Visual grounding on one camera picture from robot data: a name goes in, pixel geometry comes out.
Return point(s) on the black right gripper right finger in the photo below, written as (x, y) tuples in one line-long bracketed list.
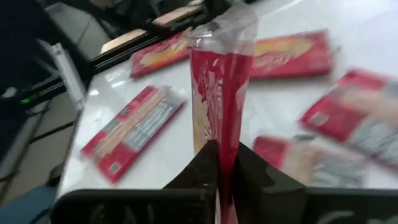
[(280, 205)]

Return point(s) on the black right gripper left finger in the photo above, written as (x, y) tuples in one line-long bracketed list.
[(186, 205)]

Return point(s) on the red popcorn bag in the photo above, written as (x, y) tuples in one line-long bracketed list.
[(342, 118), (220, 93), (133, 133), (292, 59), (155, 59), (295, 158)]

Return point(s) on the black metal table frame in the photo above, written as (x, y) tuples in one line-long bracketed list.
[(118, 57)]

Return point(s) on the white metal bracket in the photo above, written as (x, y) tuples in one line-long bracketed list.
[(70, 77)]

